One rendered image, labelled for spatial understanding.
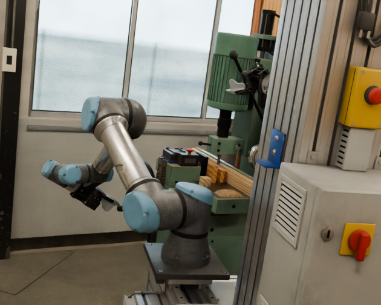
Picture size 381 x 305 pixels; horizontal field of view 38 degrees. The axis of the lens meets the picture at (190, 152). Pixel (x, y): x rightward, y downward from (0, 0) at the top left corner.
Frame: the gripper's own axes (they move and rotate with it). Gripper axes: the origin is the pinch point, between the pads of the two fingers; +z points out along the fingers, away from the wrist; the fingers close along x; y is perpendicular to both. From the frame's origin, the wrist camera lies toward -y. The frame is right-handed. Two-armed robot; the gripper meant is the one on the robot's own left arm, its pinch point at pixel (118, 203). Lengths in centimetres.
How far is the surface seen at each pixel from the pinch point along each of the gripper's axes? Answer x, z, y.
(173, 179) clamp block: 18.0, 5.5, -21.7
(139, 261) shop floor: -96, 85, 38
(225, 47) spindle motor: 15, -7, -77
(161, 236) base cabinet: -1.8, 28.8, 3.4
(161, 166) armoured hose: 9.3, 2.3, -23.1
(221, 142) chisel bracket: 13, 17, -46
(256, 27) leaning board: -117, 71, -136
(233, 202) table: 41, 19, -27
